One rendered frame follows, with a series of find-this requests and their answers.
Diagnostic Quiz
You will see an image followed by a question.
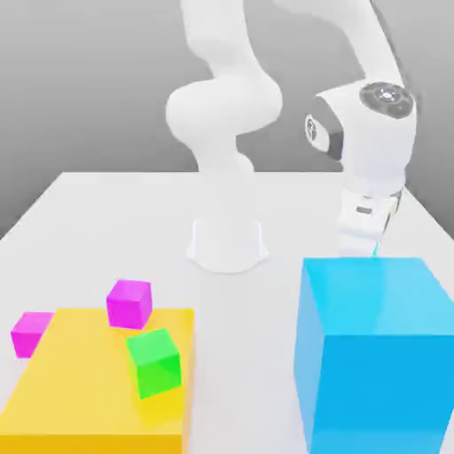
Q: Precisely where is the small green cube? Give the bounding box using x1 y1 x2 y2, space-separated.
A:
125 327 183 401

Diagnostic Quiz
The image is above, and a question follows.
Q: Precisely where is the large blue box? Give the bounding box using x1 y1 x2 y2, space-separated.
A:
293 256 454 454

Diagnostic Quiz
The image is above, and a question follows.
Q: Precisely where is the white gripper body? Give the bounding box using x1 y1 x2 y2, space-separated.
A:
337 200 392 246

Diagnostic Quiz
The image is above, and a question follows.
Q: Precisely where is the small magenta cube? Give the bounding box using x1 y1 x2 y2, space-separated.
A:
10 311 55 360
106 278 153 331

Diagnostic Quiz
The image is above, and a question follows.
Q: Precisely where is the large yellow box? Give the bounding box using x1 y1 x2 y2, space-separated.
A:
0 307 196 454

